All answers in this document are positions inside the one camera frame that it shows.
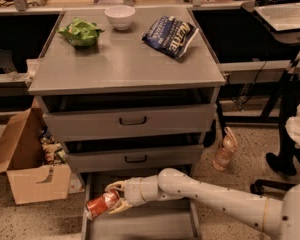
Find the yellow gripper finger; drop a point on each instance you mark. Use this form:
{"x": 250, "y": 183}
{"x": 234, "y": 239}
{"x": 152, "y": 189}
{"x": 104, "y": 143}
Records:
{"x": 121, "y": 206}
{"x": 118, "y": 185}

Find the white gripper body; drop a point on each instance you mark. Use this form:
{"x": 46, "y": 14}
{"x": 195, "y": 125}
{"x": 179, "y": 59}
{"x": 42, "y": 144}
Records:
{"x": 133, "y": 191}

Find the red coke can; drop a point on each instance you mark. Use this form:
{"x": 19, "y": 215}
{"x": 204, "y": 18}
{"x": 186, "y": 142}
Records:
{"x": 101, "y": 204}

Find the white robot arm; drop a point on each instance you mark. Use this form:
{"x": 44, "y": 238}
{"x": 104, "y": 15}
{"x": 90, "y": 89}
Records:
{"x": 277, "y": 218}

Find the grey bottom drawer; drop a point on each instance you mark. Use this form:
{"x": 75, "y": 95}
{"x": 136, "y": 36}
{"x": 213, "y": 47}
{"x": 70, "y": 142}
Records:
{"x": 169, "y": 220}

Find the grey drawer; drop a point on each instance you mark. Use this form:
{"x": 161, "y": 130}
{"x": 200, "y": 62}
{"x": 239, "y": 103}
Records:
{"x": 108, "y": 154}
{"x": 169, "y": 220}
{"x": 81, "y": 117}

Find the grey middle drawer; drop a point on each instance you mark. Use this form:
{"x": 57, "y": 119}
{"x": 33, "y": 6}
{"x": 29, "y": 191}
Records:
{"x": 108, "y": 154}

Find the grey top drawer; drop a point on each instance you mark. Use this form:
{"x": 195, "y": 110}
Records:
{"x": 81, "y": 117}

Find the grey drawer cabinet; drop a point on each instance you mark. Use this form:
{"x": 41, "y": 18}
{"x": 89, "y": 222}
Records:
{"x": 121, "y": 62}

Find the snack packets in box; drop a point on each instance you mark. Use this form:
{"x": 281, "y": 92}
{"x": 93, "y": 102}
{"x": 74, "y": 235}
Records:
{"x": 53, "y": 151}

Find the pink water bottle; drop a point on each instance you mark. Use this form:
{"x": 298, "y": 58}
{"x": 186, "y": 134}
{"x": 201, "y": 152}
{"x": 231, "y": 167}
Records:
{"x": 226, "y": 149}

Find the brown cardboard box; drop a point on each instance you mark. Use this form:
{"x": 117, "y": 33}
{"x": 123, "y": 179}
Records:
{"x": 22, "y": 159}

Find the black office chair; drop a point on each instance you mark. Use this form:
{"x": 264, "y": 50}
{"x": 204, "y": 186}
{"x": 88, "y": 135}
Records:
{"x": 283, "y": 162}

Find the green chip bag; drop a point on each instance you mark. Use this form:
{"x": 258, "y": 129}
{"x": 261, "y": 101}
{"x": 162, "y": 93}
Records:
{"x": 80, "y": 33}

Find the blue chip bag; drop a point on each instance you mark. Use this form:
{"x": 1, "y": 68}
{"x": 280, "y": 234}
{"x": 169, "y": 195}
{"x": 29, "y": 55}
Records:
{"x": 170, "y": 36}

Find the white bowl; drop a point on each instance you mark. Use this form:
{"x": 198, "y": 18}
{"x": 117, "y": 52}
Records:
{"x": 120, "y": 16}

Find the silver laptop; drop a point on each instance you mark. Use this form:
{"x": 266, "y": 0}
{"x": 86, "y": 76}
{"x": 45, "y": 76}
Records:
{"x": 281, "y": 15}

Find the black middle drawer handle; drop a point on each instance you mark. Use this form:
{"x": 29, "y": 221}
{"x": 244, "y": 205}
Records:
{"x": 131, "y": 159}

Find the black drawer handle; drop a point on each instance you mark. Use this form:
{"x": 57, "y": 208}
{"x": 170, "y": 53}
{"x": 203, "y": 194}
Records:
{"x": 131, "y": 122}
{"x": 131, "y": 159}

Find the black top drawer handle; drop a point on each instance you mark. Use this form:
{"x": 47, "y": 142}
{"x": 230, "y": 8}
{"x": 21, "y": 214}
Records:
{"x": 131, "y": 122}

